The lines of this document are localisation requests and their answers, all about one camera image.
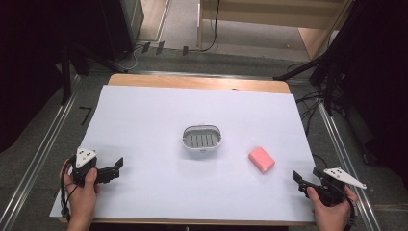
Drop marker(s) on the person's left hand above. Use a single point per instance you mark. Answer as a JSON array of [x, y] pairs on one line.
[[80, 202]]

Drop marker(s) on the dark curtain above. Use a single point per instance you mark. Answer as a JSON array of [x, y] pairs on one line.
[[29, 64], [375, 80]]

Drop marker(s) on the person's right hand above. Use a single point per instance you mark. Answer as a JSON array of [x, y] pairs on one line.
[[333, 216]]

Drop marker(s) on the pink soap bar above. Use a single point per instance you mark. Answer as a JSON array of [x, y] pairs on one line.
[[261, 159]]

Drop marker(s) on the black cabinet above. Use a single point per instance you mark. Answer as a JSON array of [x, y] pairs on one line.
[[115, 25]]

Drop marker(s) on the metal floor rail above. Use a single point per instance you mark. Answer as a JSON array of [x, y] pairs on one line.
[[35, 160], [346, 160]]

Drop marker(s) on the black floor tape piece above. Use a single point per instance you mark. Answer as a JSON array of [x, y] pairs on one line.
[[146, 47]]

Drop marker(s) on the light wooden furniture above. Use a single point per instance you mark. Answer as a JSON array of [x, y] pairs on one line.
[[272, 16]]

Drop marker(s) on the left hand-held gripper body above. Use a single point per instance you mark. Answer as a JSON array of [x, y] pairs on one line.
[[84, 166]]

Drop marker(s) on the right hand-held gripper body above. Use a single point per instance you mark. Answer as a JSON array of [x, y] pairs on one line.
[[333, 184]]

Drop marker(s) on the white paper sheet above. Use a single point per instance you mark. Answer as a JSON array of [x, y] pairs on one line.
[[160, 112]]

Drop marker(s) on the black metal stand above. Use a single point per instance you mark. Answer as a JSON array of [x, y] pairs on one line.
[[308, 68]]

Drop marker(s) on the grey slotted soap dish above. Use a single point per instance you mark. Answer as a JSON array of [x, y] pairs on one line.
[[202, 138]]

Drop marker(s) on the wooden table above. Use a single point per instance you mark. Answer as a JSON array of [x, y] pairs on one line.
[[198, 82]]

